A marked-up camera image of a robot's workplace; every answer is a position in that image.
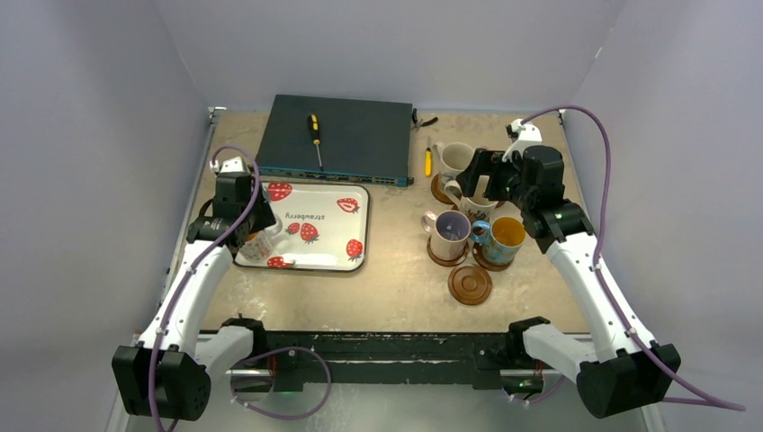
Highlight orange interior mug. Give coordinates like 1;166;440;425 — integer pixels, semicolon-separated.
238;216;284;261

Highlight blue butterfly mug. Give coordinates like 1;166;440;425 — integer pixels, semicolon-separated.
471;217;526;265

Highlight cream floral mug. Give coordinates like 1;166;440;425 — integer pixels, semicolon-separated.
432;142;475;183

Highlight wooden coaster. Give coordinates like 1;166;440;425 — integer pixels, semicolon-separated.
447;265;493;306
471;243;513;272
426;238;470;267
430;175;453;205

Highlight purple interior mug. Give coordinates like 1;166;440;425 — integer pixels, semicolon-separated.
421;210;471;260

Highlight wooden coaster front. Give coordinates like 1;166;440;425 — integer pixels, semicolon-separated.
447;265;493;306

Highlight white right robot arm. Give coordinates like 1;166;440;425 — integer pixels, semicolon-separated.
456;145;681;419

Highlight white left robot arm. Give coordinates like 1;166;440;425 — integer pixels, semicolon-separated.
112;166;276;431

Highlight white strawberry tray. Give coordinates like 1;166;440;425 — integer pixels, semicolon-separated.
235;182;370;272

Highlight small yellow screwdriver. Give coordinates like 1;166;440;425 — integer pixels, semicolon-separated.
424;137;433;177

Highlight black yellow long screwdriver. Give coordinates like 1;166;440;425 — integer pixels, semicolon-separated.
308;113;324;172

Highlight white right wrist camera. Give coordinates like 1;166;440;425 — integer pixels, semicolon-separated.
502;119;543;162

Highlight black handled pliers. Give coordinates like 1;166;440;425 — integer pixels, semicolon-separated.
411;108;439;131

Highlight dark network switch box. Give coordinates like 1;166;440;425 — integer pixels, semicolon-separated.
256;94;414;187

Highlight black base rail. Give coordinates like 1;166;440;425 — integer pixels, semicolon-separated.
227;324;560;394

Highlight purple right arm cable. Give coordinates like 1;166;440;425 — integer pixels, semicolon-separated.
518;105;746;412

